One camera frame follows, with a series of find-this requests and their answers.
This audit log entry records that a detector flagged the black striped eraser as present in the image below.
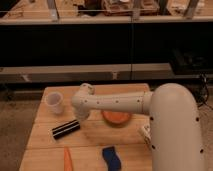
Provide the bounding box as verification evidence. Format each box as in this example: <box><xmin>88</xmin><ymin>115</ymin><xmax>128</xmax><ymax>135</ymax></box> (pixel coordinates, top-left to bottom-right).
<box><xmin>52</xmin><ymin>120</ymin><xmax>80</xmax><ymax>139</ymax></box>

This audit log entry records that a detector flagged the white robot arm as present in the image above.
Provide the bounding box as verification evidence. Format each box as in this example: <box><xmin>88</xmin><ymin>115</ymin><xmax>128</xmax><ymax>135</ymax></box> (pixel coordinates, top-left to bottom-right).
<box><xmin>71</xmin><ymin>83</ymin><xmax>206</xmax><ymax>171</ymax></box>

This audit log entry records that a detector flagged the clear plastic cup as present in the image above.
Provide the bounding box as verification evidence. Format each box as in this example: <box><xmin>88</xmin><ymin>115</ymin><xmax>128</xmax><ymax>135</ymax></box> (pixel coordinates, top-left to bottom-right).
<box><xmin>45</xmin><ymin>92</ymin><xmax>64</xmax><ymax>115</ymax></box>

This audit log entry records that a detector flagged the orange round bowl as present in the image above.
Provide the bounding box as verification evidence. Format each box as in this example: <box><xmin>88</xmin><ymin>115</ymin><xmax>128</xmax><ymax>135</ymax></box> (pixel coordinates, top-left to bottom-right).
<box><xmin>101</xmin><ymin>111</ymin><xmax>131</xmax><ymax>127</ymax></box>

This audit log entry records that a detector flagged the blue cloth piece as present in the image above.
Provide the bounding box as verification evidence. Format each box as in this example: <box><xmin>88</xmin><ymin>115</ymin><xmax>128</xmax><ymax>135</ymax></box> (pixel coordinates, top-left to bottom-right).
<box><xmin>102</xmin><ymin>146</ymin><xmax>121</xmax><ymax>171</ymax></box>

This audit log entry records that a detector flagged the orange carrot toy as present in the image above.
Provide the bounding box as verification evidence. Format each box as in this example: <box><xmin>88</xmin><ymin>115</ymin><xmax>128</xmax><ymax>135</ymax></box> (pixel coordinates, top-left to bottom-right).
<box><xmin>64</xmin><ymin>147</ymin><xmax>73</xmax><ymax>171</ymax></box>

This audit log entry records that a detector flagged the small white box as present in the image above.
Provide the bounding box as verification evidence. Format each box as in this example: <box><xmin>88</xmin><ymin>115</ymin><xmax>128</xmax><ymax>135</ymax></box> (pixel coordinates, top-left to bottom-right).
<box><xmin>139</xmin><ymin>125</ymin><xmax>151</xmax><ymax>144</ymax></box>

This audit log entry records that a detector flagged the metal shelf rack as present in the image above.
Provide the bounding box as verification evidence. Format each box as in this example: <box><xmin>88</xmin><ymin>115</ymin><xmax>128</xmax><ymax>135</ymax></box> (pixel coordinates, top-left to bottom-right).
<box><xmin>0</xmin><ymin>0</ymin><xmax>213</xmax><ymax>84</ymax></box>

